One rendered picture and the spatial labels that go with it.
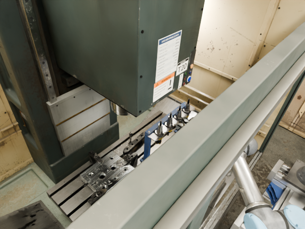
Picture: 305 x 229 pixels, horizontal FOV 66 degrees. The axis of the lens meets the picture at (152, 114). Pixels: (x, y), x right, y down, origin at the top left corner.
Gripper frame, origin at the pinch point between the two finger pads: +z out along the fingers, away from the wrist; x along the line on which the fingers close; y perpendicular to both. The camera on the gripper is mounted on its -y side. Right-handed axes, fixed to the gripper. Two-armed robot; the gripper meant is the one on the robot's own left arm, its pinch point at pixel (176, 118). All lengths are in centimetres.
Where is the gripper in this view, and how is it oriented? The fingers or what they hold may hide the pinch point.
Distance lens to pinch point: 175.9
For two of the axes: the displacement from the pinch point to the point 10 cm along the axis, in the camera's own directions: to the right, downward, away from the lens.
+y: -0.8, 7.4, 6.7
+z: -7.5, -4.8, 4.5
